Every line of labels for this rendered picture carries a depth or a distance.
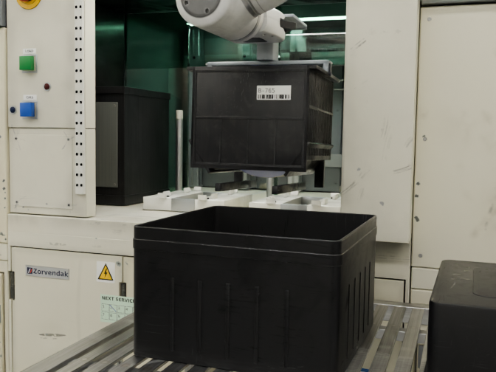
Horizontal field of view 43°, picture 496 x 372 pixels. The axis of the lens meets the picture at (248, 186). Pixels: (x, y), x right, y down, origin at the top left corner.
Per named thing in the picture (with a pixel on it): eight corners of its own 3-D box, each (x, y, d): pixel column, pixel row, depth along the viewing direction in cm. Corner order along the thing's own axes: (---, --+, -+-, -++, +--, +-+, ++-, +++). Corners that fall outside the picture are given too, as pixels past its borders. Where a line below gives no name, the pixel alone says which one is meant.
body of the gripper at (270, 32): (208, 40, 103) (232, 49, 114) (268, 38, 100) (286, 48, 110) (209, -7, 103) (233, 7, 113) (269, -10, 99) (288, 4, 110)
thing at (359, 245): (213, 304, 108) (214, 204, 107) (375, 322, 99) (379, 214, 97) (128, 355, 83) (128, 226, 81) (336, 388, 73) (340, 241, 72)
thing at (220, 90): (181, 189, 112) (185, 10, 111) (222, 184, 132) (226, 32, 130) (314, 196, 105) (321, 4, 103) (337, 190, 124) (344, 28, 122)
